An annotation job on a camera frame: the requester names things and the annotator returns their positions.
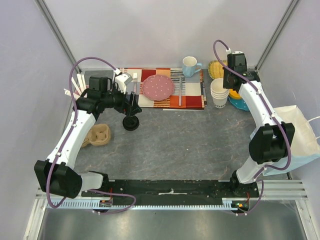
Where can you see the pink handled table knife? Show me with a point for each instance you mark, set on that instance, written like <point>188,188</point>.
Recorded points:
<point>180,91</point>

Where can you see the pink handled fork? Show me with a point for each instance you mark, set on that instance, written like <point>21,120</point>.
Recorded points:
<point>135,81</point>

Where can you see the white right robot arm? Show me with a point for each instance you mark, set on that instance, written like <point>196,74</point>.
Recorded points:
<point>270,142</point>

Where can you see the yellow woven tray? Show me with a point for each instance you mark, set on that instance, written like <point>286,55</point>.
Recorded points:
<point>215,70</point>

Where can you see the brown cardboard cup carrier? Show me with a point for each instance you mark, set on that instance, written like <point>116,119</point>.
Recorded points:
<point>98,135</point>

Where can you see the blue white paper bag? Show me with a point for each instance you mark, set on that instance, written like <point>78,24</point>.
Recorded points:
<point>304,146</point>

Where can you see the yellow bowl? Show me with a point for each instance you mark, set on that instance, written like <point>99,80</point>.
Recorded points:
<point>234,95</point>

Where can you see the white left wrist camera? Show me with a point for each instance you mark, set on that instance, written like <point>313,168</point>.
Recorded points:
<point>121,82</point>

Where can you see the blue polka dot plate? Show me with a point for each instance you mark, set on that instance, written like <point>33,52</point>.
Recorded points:
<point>238,104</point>

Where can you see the colourful patchwork placemat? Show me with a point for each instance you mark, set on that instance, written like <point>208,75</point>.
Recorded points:
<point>183,94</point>

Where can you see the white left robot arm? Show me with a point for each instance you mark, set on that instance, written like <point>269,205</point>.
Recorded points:
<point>56,174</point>

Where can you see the black coffee cup lid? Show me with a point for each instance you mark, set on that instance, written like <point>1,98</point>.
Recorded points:
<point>130,123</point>

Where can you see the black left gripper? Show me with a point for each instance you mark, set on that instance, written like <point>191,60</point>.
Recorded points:
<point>131,107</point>

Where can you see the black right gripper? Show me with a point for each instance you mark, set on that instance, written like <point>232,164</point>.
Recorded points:
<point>227,81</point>

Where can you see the pink polka dot plate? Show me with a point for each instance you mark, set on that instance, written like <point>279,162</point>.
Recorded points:
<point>158,87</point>

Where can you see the light blue mug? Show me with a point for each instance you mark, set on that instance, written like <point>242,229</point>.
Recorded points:
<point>190,66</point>

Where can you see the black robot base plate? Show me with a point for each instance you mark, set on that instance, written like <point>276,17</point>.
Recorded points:
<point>179,192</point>

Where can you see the white paper cup stack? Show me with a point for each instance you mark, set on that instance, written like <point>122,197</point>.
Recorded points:
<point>219,93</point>

